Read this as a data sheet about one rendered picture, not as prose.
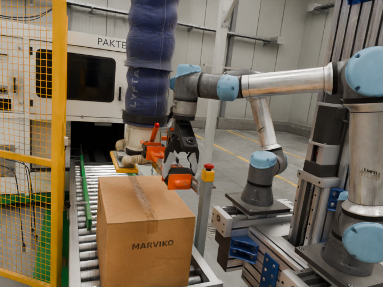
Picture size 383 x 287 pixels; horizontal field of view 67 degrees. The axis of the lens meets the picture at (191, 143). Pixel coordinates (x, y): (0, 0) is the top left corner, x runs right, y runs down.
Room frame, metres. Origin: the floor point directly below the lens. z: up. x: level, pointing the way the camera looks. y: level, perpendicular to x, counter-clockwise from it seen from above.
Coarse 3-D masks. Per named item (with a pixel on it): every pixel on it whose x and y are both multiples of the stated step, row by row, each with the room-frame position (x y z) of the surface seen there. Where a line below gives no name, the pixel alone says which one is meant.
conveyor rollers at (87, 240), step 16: (80, 176) 2.72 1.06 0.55; (96, 176) 2.77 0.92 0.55; (112, 176) 2.83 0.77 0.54; (80, 192) 2.37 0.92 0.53; (96, 192) 2.35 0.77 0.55; (80, 208) 2.04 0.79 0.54; (96, 208) 2.08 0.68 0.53; (80, 224) 1.79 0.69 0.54; (80, 240) 1.62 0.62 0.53; (80, 256) 1.45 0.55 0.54; (96, 256) 1.48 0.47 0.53; (80, 272) 1.31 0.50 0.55; (96, 272) 1.32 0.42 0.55; (192, 272) 1.43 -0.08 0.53
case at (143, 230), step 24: (120, 192) 1.44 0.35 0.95; (144, 192) 1.47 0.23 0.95; (168, 192) 1.51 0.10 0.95; (120, 216) 1.17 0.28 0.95; (144, 216) 1.20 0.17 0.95; (168, 216) 1.22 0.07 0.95; (192, 216) 1.25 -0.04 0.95; (96, 240) 1.59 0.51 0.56; (120, 240) 1.12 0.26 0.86; (144, 240) 1.16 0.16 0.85; (168, 240) 1.20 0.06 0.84; (192, 240) 1.25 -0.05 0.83; (120, 264) 1.13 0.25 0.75; (144, 264) 1.17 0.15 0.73; (168, 264) 1.21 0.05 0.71
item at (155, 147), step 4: (144, 144) 1.24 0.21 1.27; (148, 144) 1.25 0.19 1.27; (152, 144) 1.25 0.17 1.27; (156, 144) 1.26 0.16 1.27; (160, 144) 1.27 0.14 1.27; (144, 148) 1.18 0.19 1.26; (148, 148) 1.17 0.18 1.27; (152, 148) 1.18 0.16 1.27; (156, 148) 1.18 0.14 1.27; (160, 148) 1.19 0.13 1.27; (164, 148) 1.20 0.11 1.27; (144, 152) 1.21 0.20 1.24; (148, 152) 1.17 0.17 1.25; (156, 152) 1.18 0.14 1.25; (144, 156) 1.17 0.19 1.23; (148, 156) 1.17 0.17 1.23
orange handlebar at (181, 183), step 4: (164, 136) 1.54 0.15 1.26; (168, 136) 1.55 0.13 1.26; (164, 140) 1.53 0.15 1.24; (152, 152) 1.15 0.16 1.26; (160, 152) 1.18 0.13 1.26; (152, 156) 1.12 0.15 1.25; (156, 156) 1.09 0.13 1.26; (160, 156) 1.09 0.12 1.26; (152, 160) 1.11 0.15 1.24; (156, 160) 1.06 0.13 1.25; (176, 180) 0.84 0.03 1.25; (180, 180) 0.84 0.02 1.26; (184, 180) 0.85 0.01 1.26; (188, 180) 0.86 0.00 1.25; (176, 184) 0.84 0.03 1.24; (180, 184) 0.84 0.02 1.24; (184, 184) 0.84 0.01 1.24; (188, 184) 0.85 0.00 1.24
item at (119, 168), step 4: (112, 152) 1.53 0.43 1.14; (116, 152) 1.52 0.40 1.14; (112, 156) 1.46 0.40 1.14; (116, 156) 1.44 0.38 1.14; (112, 160) 1.42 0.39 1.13; (116, 160) 1.39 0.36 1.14; (120, 160) 1.38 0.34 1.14; (116, 164) 1.32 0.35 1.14; (120, 164) 1.31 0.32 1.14; (132, 164) 1.34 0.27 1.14; (116, 168) 1.26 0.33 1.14; (120, 168) 1.27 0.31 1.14; (124, 168) 1.27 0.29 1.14; (128, 168) 1.28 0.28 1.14; (132, 168) 1.29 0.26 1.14; (136, 168) 1.30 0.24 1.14; (116, 172) 1.25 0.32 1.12; (120, 172) 1.25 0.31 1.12; (124, 172) 1.26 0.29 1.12; (128, 172) 1.26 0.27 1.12; (132, 172) 1.27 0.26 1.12; (136, 172) 1.28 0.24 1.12
